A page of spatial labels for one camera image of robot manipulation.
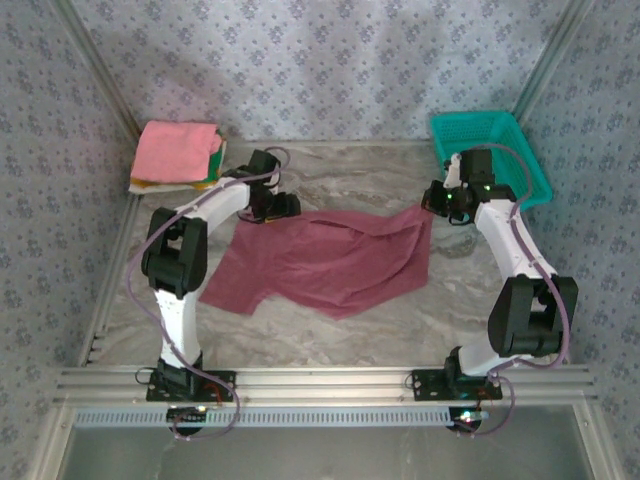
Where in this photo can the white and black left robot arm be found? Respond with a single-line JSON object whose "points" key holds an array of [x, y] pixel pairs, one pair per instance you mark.
{"points": [[175, 320]]}

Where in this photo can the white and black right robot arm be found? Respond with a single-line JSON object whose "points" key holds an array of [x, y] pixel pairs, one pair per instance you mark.
{"points": [[505, 235]]}

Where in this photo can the grey metal panel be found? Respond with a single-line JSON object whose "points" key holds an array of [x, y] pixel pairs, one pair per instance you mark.
{"points": [[325, 455]]}

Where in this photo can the aluminium side rail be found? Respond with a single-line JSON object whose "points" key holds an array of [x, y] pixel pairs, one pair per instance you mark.
{"points": [[102, 320]]}

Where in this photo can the pink folded t-shirt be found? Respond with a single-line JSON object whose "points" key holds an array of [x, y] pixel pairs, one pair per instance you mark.
{"points": [[170, 150]]}

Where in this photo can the teal plastic basket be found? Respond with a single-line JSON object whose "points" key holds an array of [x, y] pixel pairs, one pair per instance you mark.
{"points": [[505, 135]]}

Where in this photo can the aluminium frame post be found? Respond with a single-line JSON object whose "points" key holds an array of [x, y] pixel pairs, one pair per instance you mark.
{"points": [[96, 65], [553, 60]]}

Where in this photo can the green folded t-shirt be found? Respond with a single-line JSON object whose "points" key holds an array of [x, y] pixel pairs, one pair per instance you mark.
{"points": [[216, 165]]}

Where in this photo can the yellow folded t-shirt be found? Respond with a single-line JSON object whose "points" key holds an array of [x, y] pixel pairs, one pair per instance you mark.
{"points": [[206, 186]]}

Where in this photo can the maroon t-shirt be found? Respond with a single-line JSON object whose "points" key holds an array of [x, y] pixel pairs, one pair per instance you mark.
{"points": [[325, 260]]}

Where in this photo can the small black controller board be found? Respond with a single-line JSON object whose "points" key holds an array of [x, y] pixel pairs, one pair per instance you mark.
{"points": [[187, 414], [467, 417]]}

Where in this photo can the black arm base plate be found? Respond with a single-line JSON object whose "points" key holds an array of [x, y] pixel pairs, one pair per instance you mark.
{"points": [[220, 387], [430, 387]]}

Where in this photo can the aluminium mounting rail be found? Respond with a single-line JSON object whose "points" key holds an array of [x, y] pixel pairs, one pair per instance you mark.
{"points": [[325, 382]]}

